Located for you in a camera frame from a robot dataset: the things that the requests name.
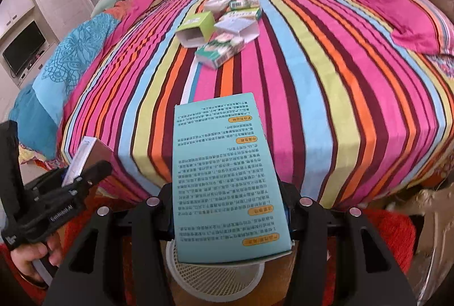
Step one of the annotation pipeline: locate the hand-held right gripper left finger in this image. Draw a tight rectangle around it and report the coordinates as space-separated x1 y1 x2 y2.
43 183 175 306

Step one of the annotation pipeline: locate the white mesh waste basket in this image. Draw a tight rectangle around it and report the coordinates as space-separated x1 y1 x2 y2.
165 239 265 301

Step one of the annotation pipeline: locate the small green and white box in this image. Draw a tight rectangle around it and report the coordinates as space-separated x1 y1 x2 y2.
229 0 259 10

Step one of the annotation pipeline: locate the green tissue packet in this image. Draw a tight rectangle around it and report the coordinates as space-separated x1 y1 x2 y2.
195 42 245 70

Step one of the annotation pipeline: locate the teal printed box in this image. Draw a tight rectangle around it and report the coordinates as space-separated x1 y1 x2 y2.
173 92 296 264

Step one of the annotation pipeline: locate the small brown and white box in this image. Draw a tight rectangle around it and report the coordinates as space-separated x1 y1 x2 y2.
61 137 114 186

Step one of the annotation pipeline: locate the striped bed sheet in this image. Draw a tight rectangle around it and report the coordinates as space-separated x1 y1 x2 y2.
58 0 448 212

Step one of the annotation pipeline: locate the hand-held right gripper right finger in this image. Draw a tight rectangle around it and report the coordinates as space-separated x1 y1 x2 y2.
279 181 417 306

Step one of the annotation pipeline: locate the white flat box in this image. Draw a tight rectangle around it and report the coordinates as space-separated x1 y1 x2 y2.
215 16 260 43

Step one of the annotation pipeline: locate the red plush cloth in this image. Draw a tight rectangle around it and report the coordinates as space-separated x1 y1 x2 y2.
319 207 417 306

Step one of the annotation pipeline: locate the large pink pillow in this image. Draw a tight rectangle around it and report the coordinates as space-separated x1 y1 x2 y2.
316 0 454 56

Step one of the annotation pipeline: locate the black television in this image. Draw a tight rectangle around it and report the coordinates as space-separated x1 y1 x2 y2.
2 20 47 77

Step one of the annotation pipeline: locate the lime green carton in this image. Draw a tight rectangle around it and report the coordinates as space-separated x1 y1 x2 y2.
176 12 216 47

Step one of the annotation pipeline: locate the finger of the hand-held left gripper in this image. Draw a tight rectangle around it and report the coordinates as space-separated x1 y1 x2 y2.
63 161 113 201

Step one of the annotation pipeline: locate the person's left hand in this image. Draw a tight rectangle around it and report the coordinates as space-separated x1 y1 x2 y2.
9 231 66 284

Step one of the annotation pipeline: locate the long green and white box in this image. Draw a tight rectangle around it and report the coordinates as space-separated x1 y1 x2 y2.
222 7 262 22

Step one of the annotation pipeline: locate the blue patterned quilt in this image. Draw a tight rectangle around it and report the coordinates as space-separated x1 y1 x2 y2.
9 12 121 162

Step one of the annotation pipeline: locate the cream carved furniture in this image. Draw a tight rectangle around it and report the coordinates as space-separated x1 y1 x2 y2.
408 182 454 306

